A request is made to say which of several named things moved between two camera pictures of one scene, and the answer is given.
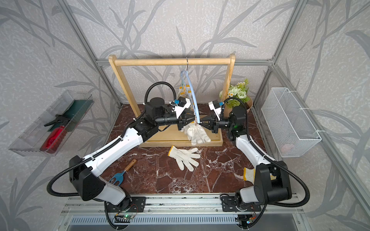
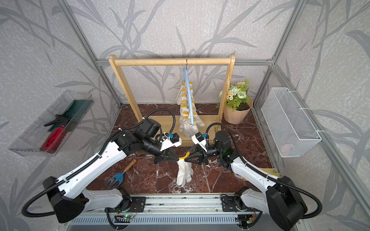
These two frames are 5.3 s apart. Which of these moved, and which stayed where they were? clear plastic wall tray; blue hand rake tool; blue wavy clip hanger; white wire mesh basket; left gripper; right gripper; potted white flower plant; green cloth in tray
Moved: left gripper; blue wavy clip hanger; right gripper
Stayed: clear plastic wall tray; potted white flower plant; green cloth in tray; white wire mesh basket; blue hand rake tool
